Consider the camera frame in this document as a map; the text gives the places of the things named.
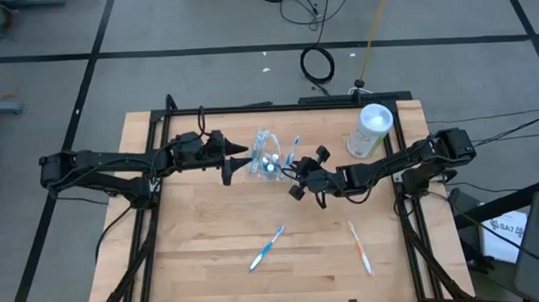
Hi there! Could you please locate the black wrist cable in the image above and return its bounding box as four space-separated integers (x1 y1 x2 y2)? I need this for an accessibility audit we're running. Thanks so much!
280 162 373 211
196 105 207 136

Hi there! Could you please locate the yellow hanging cable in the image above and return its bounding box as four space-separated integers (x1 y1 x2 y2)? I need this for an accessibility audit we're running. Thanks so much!
355 0 398 86

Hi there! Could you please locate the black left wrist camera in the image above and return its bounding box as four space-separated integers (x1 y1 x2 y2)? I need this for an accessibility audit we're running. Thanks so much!
204 129 229 160

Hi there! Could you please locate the grey blue floor item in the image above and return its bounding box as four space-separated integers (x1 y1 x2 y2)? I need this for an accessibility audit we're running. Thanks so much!
0 0 67 10

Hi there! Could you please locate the black metal bar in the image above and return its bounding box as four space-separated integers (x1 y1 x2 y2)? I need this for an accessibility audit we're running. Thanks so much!
452 175 539 230

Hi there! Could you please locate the white printed paper box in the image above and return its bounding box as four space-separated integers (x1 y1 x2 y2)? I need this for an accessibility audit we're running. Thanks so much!
478 209 531 267

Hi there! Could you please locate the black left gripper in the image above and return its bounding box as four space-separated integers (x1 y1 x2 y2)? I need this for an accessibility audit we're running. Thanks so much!
168 129 256 189

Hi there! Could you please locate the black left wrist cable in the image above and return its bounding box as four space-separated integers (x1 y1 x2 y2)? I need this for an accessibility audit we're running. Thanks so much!
196 105 207 136

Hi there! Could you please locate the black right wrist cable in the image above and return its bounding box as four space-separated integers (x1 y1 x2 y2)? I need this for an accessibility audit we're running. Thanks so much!
280 162 373 211

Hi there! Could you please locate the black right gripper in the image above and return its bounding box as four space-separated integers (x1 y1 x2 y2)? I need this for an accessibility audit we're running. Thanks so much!
287 144 348 201

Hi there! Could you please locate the white wipes canister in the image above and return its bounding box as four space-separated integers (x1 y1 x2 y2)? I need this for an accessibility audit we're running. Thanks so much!
343 102 396 160

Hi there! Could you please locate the orange white toothbrush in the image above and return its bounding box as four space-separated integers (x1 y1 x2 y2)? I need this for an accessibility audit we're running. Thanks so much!
346 217 375 277

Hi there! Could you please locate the clear acrylic organiser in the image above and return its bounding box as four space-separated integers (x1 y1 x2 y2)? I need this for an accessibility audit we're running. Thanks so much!
244 126 287 184

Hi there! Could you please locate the coiled black floor cable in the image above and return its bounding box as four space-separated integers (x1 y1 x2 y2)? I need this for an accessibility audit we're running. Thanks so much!
298 45 337 86

